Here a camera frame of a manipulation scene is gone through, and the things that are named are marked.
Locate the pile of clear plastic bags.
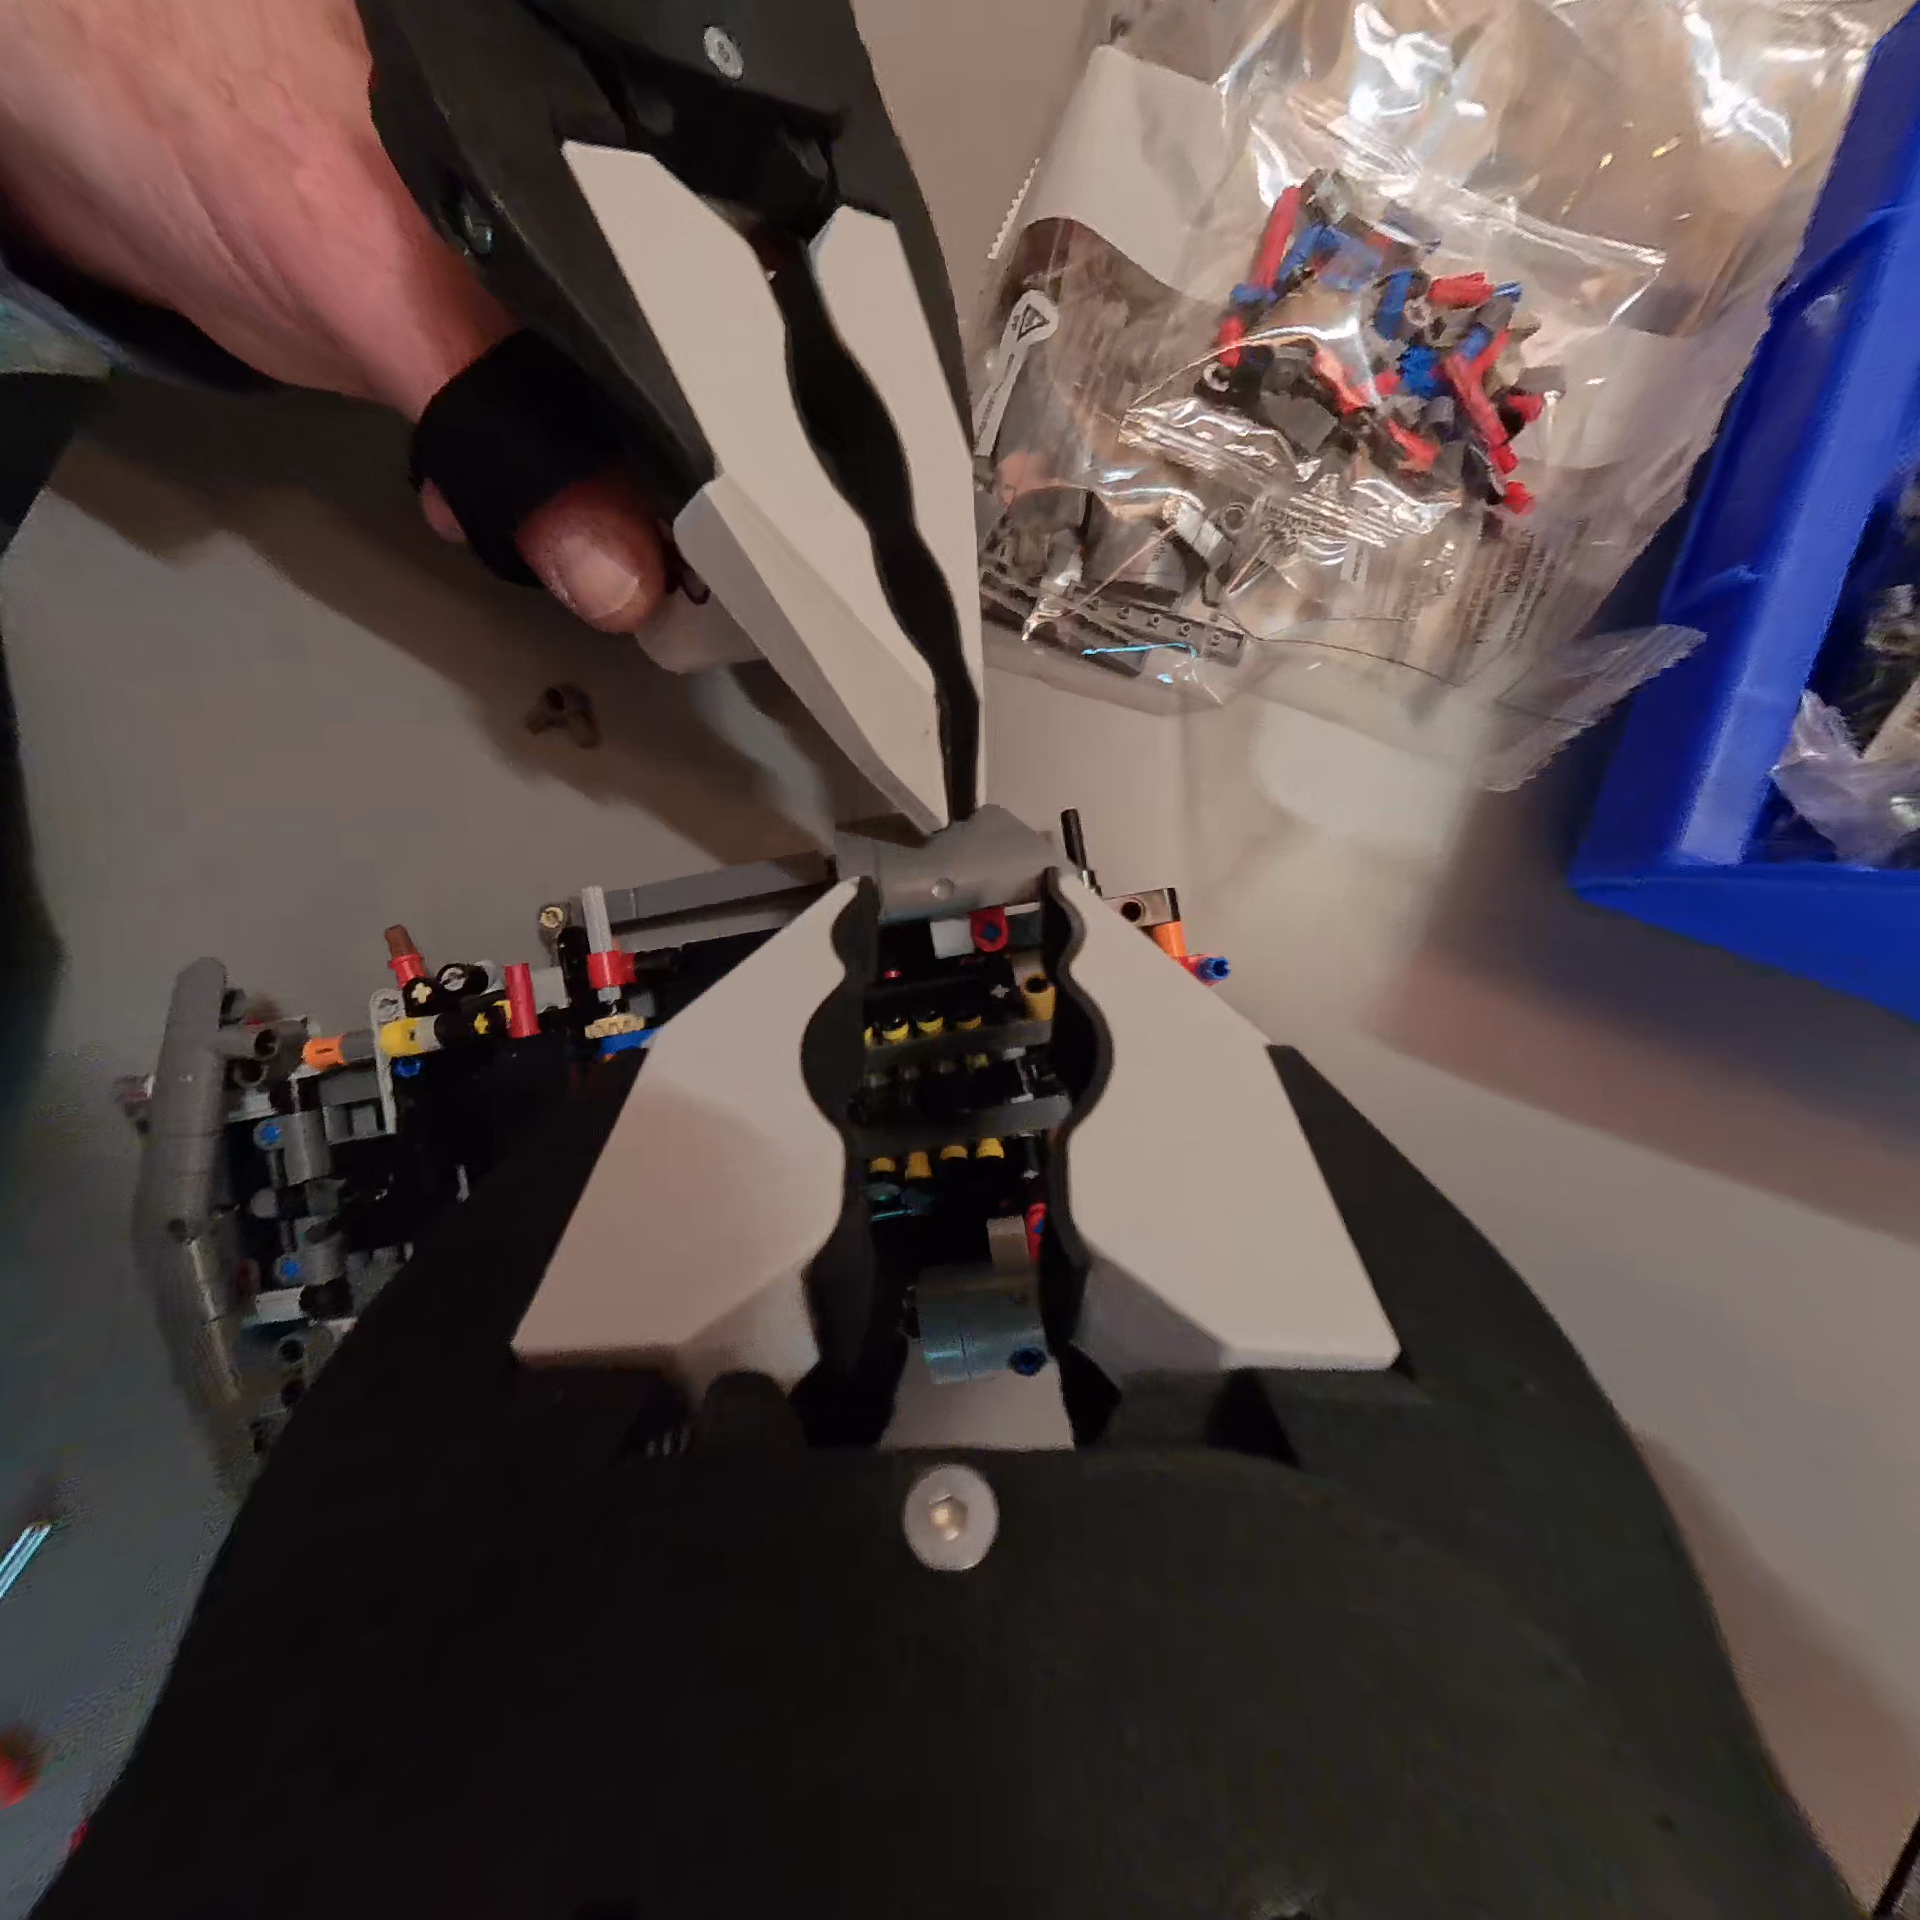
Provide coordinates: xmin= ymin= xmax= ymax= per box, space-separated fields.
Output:
xmin=1764 ymin=511 xmax=1920 ymax=875

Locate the blue plastic bin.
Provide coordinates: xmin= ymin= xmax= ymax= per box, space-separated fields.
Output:
xmin=1566 ymin=45 xmax=1920 ymax=1026

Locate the partly built lego car model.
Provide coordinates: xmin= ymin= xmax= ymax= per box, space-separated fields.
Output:
xmin=127 ymin=812 xmax=1234 ymax=1456

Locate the clear bag of lego parts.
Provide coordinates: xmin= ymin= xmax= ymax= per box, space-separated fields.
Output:
xmin=967 ymin=0 xmax=1866 ymax=784

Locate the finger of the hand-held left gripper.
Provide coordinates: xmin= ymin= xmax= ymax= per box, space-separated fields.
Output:
xmin=561 ymin=137 xmax=950 ymax=837
xmin=809 ymin=201 xmax=988 ymax=822

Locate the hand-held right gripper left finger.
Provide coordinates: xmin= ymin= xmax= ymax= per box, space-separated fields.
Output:
xmin=513 ymin=880 xmax=877 ymax=1445

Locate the person's left hand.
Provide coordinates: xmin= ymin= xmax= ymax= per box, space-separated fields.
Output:
xmin=0 ymin=0 xmax=670 ymax=634

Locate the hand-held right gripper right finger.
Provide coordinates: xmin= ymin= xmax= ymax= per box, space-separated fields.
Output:
xmin=1040 ymin=872 xmax=1404 ymax=1445

